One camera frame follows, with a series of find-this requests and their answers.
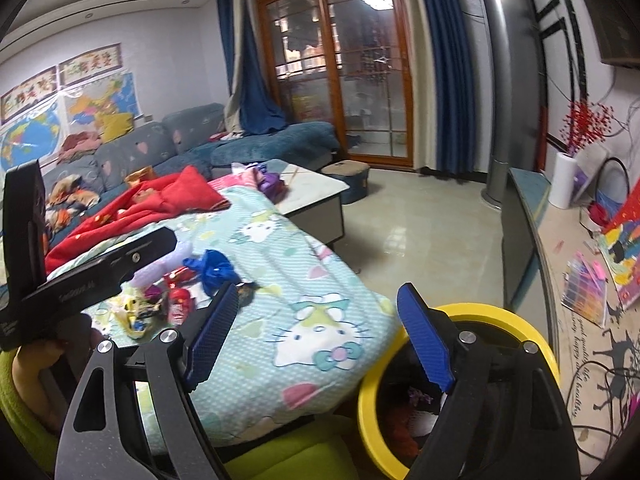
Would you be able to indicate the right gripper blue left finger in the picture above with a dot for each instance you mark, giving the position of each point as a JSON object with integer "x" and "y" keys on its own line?
{"x": 204, "y": 333}

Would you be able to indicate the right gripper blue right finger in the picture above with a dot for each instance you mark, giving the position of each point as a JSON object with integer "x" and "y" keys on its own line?
{"x": 432, "y": 335}

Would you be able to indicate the blue rubber glove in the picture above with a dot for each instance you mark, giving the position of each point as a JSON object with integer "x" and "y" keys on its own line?
{"x": 214, "y": 270}

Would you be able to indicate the green left sleeve forearm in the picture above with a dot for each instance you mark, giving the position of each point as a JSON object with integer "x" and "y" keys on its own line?
{"x": 40, "y": 444}

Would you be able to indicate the left hand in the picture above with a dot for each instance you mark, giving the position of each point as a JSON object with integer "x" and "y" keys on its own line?
{"x": 46, "y": 372}

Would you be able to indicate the small red wrapper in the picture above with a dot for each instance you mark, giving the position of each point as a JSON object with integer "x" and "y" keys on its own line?
{"x": 180, "y": 305}

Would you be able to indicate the hello kitty blue quilt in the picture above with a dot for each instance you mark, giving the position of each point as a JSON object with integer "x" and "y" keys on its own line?
{"x": 305, "y": 338}

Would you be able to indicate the pile of clothes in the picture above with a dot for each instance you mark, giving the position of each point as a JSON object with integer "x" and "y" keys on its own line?
{"x": 70, "y": 197}

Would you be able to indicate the tv cabinet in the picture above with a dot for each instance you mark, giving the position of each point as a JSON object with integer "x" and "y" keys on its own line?
{"x": 598, "y": 363}

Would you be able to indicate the world map poster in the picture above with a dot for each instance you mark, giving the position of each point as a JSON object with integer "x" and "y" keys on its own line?
{"x": 34, "y": 136}

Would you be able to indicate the red blanket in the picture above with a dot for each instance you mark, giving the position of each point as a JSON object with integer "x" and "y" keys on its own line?
{"x": 147, "y": 202}

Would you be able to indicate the colour swatch booklet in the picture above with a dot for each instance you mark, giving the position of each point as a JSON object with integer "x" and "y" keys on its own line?
{"x": 584, "y": 290}

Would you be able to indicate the white coffee table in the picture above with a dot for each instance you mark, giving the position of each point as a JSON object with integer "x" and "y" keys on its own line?
{"x": 312, "y": 201}

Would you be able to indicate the round padded stool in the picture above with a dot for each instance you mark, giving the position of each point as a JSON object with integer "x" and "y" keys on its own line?
{"x": 354, "y": 174}

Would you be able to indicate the purple cloth on table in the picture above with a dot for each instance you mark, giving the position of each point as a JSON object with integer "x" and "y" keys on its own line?
{"x": 269, "y": 183}

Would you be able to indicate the yellow pillow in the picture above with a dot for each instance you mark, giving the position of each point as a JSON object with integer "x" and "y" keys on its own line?
{"x": 113, "y": 126}

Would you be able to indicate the white paper roll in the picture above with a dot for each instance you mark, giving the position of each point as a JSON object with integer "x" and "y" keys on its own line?
{"x": 562, "y": 183}

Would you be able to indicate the colourful picture book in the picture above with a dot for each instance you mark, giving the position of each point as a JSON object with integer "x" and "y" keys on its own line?
{"x": 619, "y": 245}

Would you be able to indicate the grey blue sofa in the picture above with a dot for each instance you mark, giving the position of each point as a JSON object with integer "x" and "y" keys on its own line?
{"x": 195, "y": 137}

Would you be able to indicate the china map poster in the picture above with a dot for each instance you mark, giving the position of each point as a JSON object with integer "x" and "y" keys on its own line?
{"x": 115, "y": 93}

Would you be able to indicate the blue left curtain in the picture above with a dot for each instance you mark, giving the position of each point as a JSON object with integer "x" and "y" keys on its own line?
{"x": 250, "y": 110}

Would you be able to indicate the blue curtain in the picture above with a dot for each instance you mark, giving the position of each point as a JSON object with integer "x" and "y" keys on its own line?
{"x": 454, "y": 87}
{"x": 250, "y": 110}

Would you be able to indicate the silver tower air conditioner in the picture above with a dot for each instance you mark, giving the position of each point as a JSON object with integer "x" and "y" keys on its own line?
{"x": 514, "y": 51}

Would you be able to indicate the blue right curtain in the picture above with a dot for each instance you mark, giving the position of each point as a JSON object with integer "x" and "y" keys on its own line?
{"x": 454, "y": 87}

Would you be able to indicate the wooden glass sliding door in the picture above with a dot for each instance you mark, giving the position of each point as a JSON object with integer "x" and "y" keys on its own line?
{"x": 345, "y": 62}

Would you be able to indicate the black television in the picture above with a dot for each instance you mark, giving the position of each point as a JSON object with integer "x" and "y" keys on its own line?
{"x": 616, "y": 26}

